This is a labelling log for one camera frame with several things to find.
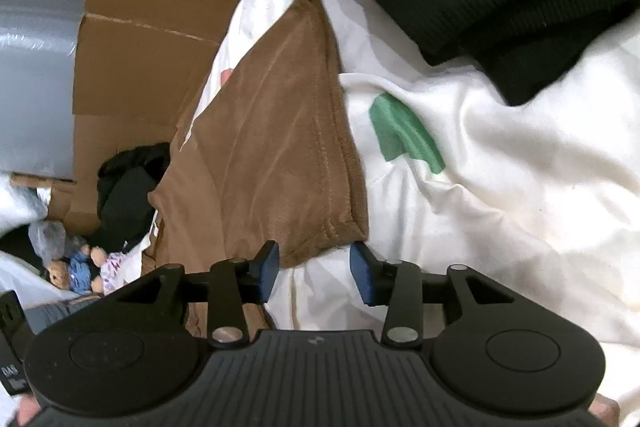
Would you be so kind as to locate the brown t-shirt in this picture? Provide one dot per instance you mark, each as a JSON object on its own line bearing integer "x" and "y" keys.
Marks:
{"x": 280, "y": 132}

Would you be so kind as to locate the person's left hand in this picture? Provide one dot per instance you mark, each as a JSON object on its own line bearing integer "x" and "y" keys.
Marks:
{"x": 27, "y": 414}

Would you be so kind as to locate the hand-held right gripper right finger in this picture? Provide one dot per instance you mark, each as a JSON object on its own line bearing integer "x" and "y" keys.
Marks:
{"x": 361, "y": 272}

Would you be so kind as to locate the flat cardboard sheet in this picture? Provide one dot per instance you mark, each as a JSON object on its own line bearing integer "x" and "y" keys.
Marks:
{"x": 150, "y": 57}

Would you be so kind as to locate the clear plastic bag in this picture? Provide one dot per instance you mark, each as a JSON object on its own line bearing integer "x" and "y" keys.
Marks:
{"x": 47, "y": 242}

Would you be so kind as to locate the person's right hand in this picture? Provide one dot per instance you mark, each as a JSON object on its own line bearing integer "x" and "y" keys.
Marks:
{"x": 605, "y": 412}

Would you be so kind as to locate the white padded roll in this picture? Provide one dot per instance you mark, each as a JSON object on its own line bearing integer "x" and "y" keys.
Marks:
{"x": 20, "y": 207}

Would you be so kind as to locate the grey quilted cushion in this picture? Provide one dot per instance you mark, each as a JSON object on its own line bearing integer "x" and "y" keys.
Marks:
{"x": 50, "y": 312}

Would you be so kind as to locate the crumpled black garment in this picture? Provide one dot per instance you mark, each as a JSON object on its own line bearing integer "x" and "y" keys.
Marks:
{"x": 125, "y": 197}

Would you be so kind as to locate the teddy bear in blue shirt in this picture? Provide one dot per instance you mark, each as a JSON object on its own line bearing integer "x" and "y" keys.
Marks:
{"x": 75, "y": 274}

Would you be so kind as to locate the plush toy in floral clothes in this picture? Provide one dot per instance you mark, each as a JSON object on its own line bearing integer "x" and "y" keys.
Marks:
{"x": 112, "y": 269}

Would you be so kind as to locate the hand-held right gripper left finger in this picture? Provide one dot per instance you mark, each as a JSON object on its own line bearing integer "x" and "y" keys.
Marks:
{"x": 270, "y": 267}

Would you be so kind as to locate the bear printed cream blanket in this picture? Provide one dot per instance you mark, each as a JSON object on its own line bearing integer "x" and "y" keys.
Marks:
{"x": 500, "y": 207}

